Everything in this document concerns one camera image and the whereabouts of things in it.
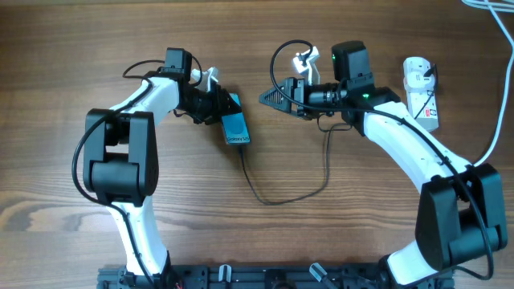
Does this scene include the black camera cable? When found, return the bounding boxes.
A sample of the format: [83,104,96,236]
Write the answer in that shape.
[268,39,495,281]
[71,59,204,288]

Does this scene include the white power strip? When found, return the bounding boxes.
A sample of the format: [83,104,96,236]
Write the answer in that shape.
[403,56,439,132]

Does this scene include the black USB charging cable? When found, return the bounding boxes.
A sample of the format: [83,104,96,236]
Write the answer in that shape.
[237,63,440,206]

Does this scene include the black right camera cable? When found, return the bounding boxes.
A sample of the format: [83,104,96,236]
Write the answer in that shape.
[268,39,495,281]

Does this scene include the black left camera cable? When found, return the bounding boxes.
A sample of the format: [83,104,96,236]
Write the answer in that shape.
[71,59,204,288]

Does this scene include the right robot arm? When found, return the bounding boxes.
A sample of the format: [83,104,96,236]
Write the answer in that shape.
[259,40,508,288]

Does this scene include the white power strip cord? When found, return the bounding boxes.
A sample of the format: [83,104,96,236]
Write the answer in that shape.
[472,0,514,168]

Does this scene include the white USB charger plug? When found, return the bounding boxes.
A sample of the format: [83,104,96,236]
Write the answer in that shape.
[404,71,435,92]

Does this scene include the teal Galaxy smartphone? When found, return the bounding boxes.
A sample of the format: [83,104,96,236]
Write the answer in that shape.
[222,112,251,145]

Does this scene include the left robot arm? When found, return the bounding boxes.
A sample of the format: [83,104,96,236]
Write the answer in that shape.
[71,47,251,288]

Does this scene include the white cables at corner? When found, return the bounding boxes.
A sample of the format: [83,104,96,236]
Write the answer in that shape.
[460,0,514,14]

